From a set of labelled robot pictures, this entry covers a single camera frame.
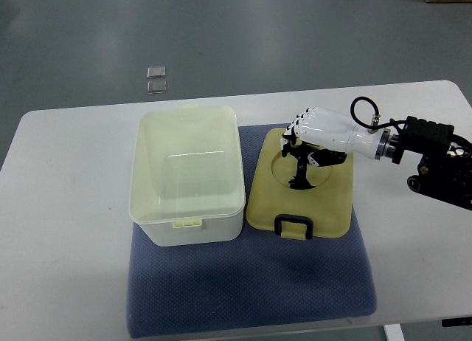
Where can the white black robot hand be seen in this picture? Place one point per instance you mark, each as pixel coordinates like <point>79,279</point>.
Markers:
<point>337,132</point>

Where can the yellow box lid black handle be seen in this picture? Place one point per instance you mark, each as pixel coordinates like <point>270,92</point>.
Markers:
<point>323,211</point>

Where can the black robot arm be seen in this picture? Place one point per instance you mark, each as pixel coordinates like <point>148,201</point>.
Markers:
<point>444,170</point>

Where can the white storage box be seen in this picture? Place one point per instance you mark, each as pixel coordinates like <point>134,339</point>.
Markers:
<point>187,184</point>

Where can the blue grey cushion mat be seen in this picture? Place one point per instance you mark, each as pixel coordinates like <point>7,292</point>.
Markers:
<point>257,279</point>

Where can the upper floor metal plate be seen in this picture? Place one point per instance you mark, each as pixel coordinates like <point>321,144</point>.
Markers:
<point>156,72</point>

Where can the black table bracket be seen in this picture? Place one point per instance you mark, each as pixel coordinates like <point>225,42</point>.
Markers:
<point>456,322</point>

